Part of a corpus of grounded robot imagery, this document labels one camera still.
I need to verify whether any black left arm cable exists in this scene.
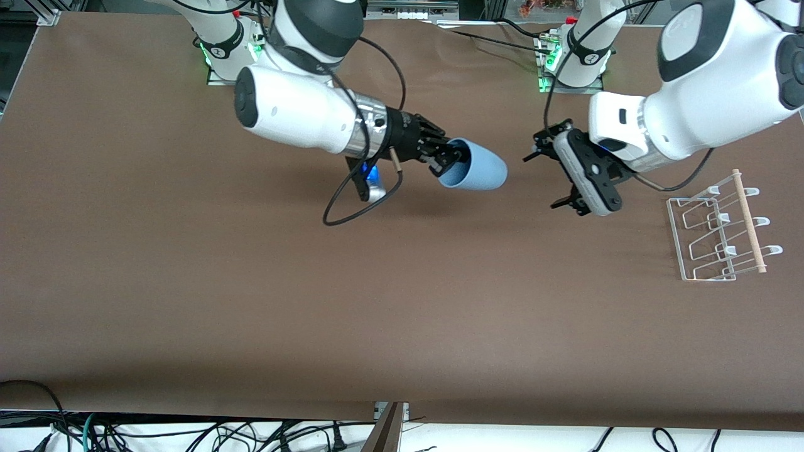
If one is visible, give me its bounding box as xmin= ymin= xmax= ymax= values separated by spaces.
xmin=543 ymin=0 xmax=717 ymax=192

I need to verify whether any blue plastic cup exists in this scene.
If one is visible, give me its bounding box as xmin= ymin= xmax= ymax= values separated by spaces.
xmin=438 ymin=137 xmax=508 ymax=191

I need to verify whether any white wire cup rack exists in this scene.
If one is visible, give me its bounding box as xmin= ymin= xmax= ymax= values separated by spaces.
xmin=666 ymin=169 xmax=784 ymax=282

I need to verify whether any teal floor cable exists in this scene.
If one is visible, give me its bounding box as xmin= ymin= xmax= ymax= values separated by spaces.
xmin=80 ymin=412 xmax=102 ymax=452

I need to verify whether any black arched floor cable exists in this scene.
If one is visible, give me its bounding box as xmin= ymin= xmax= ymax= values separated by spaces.
xmin=0 ymin=379 xmax=70 ymax=452

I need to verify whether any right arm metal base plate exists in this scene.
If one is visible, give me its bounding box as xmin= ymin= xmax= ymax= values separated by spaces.
xmin=206 ymin=28 xmax=277 ymax=87

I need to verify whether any white power strip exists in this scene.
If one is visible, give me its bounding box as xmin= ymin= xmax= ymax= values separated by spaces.
xmin=367 ymin=0 xmax=459 ymax=19

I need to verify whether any brown table cover sheet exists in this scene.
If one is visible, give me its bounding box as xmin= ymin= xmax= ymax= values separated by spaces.
xmin=0 ymin=11 xmax=804 ymax=434

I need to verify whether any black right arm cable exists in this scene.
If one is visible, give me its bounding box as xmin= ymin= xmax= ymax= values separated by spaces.
xmin=322 ymin=35 xmax=407 ymax=227

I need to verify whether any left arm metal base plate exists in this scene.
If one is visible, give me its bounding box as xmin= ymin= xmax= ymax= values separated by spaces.
xmin=537 ymin=31 xmax=605 ymax=95

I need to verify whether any black cable on table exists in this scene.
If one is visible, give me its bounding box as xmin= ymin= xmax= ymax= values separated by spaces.
xmin=440 ymin=18 xmax=560 ymax=54

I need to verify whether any orange red clutter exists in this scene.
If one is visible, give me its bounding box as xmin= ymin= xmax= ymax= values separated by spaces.
xmin=520 ymin=0 xmax=579 ymax=16

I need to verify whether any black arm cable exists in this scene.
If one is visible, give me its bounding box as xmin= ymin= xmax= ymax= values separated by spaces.
xmin=543 ymin=0 xmax=717 ymax=192
xmin=322 ymin=35 xmax=407 ymax=227

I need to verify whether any black cable with plug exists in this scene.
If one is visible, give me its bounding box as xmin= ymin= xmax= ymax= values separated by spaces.
xmin=276 ymin=421 xmax=378 ymax=452

